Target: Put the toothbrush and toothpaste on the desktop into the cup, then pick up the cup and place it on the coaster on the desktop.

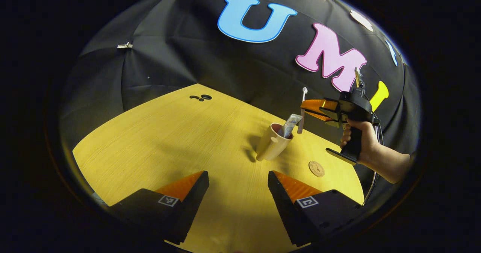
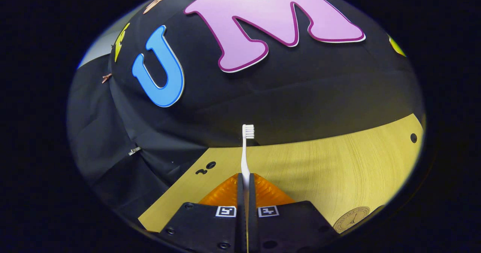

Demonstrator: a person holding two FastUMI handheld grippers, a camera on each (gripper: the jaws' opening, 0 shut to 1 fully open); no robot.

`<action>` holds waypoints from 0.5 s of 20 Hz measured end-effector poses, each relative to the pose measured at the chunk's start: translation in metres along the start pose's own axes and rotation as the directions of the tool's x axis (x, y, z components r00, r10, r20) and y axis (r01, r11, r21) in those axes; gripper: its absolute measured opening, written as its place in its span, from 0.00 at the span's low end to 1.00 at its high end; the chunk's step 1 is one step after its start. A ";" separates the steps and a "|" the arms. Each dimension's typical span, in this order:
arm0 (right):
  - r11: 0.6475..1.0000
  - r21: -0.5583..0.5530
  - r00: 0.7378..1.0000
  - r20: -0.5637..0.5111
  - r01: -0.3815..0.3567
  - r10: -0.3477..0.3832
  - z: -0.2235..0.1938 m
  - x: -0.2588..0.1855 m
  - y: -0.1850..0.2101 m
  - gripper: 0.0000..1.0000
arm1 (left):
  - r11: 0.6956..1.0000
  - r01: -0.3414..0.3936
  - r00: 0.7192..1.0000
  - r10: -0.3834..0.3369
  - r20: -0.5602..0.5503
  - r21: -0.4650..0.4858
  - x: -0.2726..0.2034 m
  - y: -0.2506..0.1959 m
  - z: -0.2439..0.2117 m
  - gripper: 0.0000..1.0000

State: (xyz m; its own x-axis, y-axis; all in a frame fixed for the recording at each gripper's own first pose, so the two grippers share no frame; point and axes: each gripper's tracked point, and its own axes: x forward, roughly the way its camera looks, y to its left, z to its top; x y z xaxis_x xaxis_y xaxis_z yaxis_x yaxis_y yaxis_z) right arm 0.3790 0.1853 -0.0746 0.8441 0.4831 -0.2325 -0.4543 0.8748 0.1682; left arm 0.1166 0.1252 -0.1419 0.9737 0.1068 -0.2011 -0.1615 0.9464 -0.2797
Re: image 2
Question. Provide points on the wooden desktop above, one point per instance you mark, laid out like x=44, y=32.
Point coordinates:
x=338, y=162

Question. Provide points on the white toothbrush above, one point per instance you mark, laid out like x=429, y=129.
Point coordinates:
x=244, y=155

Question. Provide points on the round cork coaster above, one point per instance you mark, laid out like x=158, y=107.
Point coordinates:
x=351, y=219

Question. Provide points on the round black desk grommet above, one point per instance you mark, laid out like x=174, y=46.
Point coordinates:
x=413, y=138

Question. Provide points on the copper metal clip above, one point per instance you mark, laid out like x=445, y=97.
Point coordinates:
x=106, y=78

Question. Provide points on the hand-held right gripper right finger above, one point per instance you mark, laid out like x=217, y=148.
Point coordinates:
x=252, y=208

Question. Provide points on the black backdrop cloth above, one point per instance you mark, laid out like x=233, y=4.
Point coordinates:
x=300, y=95

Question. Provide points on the silver metal clip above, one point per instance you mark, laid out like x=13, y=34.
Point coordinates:
x=134, y=151

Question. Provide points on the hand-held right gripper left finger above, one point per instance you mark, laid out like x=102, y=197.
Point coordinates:
x=240, y=208

